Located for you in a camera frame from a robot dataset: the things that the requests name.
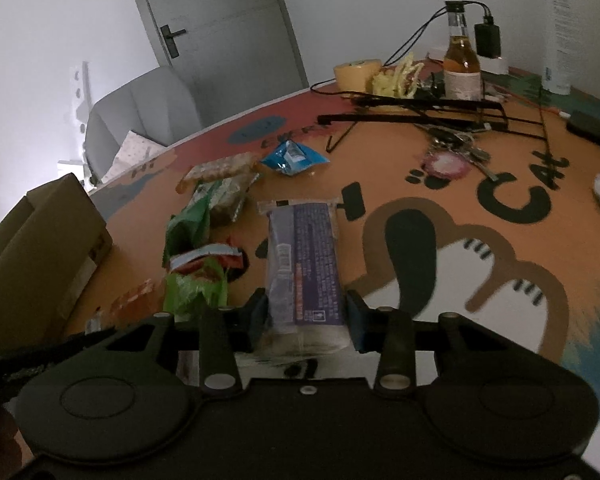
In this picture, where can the white board with holes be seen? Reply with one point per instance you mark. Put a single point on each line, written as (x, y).
(82, 90)

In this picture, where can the blue snack packet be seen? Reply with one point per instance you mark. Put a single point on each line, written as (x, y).
(292, 157)

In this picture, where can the flat black object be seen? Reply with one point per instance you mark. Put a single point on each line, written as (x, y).
(592, 127)

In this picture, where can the glass bottle with amber liquid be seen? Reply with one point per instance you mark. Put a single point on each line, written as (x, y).
(461, 70)

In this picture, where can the clear cracker packet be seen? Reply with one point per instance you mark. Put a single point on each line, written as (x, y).
(217, 167)

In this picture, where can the bunch of keys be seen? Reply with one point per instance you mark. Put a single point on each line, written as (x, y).
(455, 142)

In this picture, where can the black charger plug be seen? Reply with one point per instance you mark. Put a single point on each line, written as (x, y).
(486, 37)

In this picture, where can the grey door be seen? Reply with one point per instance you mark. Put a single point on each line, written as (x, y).
(220, 30)

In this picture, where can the white spray can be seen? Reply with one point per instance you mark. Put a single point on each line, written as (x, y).
(557, 35)

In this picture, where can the red and white snack packet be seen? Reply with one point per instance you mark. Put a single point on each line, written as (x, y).
(205, 257)

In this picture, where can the green cracker packet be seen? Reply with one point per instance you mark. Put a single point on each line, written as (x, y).
(230, 197)

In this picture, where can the purple snack pack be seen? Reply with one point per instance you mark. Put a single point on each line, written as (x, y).
(305, 260)

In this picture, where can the printed cartoon table mat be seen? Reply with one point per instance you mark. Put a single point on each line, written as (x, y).
(410, 270)

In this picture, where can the bright green snack packet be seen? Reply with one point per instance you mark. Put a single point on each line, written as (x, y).
(192, 290)

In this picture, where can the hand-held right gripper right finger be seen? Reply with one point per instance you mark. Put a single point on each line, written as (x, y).
(356, 322)

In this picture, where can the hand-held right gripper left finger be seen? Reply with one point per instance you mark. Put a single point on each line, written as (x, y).
(258, 312)

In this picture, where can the dotted white cushion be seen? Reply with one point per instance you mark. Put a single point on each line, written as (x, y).
(132, 152)

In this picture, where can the yellow tape roll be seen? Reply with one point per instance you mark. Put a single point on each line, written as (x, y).
(355, 74)

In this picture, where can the grey armchair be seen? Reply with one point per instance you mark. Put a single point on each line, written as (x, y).
(140, 110)

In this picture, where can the crumpled green snack packet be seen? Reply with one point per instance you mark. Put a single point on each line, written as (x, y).
(187, 225)

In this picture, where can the brown cardboard box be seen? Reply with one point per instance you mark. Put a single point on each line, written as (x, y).
(35, 255)

